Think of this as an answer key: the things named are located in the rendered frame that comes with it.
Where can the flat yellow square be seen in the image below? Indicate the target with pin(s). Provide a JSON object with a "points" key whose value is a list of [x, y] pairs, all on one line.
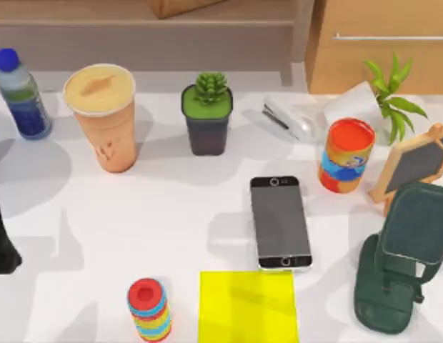
{"points": [[248, 307]]}

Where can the wooden box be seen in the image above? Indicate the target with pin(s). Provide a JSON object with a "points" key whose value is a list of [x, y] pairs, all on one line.
{"points": [[178, 6]]}

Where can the stack of coloured rings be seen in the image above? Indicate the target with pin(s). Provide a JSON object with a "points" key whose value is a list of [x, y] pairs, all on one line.
{"points": [[150, 307]]}

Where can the blue capped water bottle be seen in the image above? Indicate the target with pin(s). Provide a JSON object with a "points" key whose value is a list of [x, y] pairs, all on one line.
{"points": [[24, 103]]}

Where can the wooden cupboard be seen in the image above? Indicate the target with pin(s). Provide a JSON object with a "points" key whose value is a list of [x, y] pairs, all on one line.
{"points": [[378, 46]]}

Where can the red and blue can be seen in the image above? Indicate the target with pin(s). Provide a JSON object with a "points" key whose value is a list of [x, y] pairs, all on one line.
{"points": [[344, 160]]}

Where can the white stapler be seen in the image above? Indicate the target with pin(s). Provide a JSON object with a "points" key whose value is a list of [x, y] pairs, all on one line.
{"points": [[289, 119]]}

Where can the black smartphone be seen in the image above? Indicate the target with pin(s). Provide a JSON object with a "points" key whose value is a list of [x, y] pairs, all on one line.
{"points": [[279, 221]]}

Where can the dark green phone stand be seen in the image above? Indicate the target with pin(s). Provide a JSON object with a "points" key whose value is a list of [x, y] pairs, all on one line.
{"points": [[403, 250]]}

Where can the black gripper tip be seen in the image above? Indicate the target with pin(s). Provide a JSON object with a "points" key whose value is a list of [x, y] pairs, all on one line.
{"points": [[0, 243]]}

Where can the succulent in dark pot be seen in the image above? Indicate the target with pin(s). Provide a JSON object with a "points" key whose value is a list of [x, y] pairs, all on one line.
{"points": [[207, 121]]}

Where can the wooden open shelf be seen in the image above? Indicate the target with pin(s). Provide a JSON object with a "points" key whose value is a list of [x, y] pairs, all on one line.
{"points": [[143, 35]]}

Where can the wooden framed blackboard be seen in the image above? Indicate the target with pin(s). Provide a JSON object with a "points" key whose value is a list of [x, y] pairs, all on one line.
{"points": [[414, 160]]}

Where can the green plant in white pot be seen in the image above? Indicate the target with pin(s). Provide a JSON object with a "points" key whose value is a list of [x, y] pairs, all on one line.
{"points": [[389, 100]]}

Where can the orange cup with lid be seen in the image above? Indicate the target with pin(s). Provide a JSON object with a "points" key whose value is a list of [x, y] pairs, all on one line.
{"points": [[107, 128]]}

